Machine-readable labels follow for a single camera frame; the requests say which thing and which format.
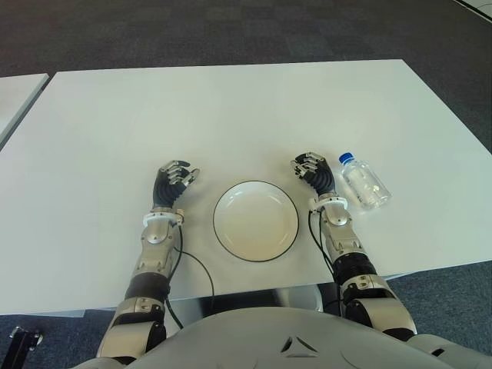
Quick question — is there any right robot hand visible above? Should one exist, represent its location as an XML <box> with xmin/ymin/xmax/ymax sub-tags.
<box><xmin>290</xmin><ymin>151</ymin><xmax>339</xmax><ymax>199</ymax></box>

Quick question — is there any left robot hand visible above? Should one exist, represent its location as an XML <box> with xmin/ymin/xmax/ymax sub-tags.
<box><xmin>152</xmin><ymin>158</ymin><xmax>201</xmax><ymax>211</ymax></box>

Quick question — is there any clear water bottle blue cap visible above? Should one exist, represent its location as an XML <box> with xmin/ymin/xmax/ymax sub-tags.
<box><xmin>337</xmin><ymin>151</ymin><xmax>393</xmax><ymax>211</ymax></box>

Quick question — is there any white plate black rim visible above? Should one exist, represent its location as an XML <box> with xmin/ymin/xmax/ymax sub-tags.
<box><xmin>212</xmin><ymin>179</ymin><xmax>301</xmax><ymax>264</ymax></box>

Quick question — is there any dark table leg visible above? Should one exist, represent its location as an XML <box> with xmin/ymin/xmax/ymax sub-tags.
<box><xmin>315</xmin><ymin>283</ymin><xmax>343</xmax><ymax>317</ymax></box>

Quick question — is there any grey robot torso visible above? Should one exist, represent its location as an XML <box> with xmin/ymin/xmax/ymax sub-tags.
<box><xmin>75</xmin><ymin>303</ymin><xmax>492</xmax><ymax>369</ymax></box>

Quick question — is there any white side table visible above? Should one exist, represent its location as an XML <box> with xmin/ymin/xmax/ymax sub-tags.
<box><xmin>0</xmin><ymin>72</ymin><xmax>50</xmax><ymax>145</ymax></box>

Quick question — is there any black stand with caster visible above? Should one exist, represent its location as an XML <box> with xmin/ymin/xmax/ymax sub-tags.
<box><xmin>8</xmin><ymin>325</ymin><xmax>44</xmax><ymax>369</ymax></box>

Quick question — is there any white panel with black edge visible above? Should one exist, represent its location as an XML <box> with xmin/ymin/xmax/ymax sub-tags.
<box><xmin>455</xmin><ymin>0</ymin><xmax>492</xmax><ymax>16</ymax></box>

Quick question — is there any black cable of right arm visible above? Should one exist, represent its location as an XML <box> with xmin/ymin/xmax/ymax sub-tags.
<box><xmin>306</xmin><ymin>201</ymin><xmax>345</xmax><ymax>318</ymax></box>

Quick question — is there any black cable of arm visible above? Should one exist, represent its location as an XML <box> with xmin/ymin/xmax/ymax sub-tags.
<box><xmin>163</xmin><ymin>214</ymin><xmax>214</xmax><ymax>331</ymax></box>
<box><xmin>306</xmin><ymin>201</ymin><xmax>345</xmax><ymax>318</ymax></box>

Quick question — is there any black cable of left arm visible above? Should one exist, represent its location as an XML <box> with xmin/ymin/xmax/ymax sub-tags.
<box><xmin>163</xmin><ymin>214</ymin><xmax>214</xmax><ymax>331</ymax></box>

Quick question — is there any white round pedestal base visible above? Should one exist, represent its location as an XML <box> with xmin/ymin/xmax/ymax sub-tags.
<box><xmin>268</xmin><ymin>284</ymin><xmax>326</xmax><ymax>314</ymax></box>

